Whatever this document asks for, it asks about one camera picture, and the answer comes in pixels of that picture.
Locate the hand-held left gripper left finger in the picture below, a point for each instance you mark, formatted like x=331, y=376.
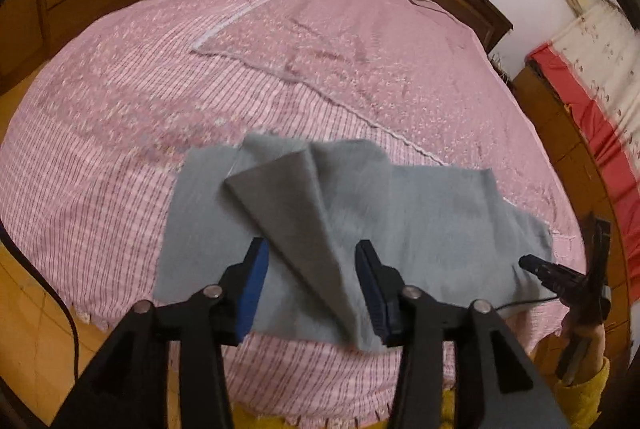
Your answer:
x=252, y=289

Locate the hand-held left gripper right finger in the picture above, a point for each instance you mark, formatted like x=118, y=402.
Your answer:
x=371, y=294

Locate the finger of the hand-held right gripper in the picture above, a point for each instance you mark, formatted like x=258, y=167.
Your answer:
x=547, y=271

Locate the grey pants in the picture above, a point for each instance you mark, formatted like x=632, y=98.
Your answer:
x=440, y=219

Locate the person's right forearm yellow sleeve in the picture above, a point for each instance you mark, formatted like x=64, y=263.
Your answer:
x=585, y=399

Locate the person's right hand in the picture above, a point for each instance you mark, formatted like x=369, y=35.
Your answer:
x=595, y=349

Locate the low wooden cabinet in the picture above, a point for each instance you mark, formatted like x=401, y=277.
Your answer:
x=555, y=124

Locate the red and cream curtain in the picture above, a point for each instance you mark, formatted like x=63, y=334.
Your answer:
x=600, y=74

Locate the pink floral checked bedspread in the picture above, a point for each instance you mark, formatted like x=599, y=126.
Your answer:
x=150, y=84

